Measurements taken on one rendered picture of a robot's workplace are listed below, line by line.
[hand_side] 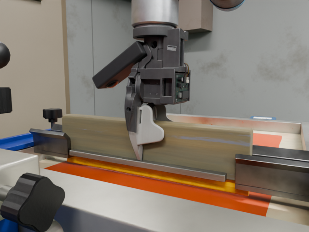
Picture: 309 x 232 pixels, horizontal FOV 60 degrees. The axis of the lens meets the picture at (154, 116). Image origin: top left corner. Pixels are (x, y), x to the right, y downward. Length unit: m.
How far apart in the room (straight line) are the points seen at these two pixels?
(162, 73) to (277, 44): 2.96
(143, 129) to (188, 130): 0.07
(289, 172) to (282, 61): 2.92
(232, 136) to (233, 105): 3.10
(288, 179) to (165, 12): 0.29
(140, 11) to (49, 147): 0.32
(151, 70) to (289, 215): 0.27
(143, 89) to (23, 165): 0.27
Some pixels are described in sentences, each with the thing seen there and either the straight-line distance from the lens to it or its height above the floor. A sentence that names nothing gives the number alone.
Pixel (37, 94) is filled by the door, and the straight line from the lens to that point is 3.38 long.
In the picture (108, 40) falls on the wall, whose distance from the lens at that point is 4.03.
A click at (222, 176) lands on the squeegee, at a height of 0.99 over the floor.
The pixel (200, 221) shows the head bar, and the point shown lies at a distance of 0.19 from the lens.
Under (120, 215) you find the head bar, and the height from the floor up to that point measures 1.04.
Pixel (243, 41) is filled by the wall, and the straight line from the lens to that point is 3.47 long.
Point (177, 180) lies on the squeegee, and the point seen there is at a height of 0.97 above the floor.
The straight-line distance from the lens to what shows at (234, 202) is 0.42.
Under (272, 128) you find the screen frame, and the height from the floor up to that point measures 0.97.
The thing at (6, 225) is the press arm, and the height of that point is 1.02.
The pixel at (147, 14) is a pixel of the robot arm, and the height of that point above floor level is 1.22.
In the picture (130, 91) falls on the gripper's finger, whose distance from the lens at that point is 0.42.
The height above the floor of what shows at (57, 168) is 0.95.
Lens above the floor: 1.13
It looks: 8 degrees down
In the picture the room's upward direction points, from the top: straight up
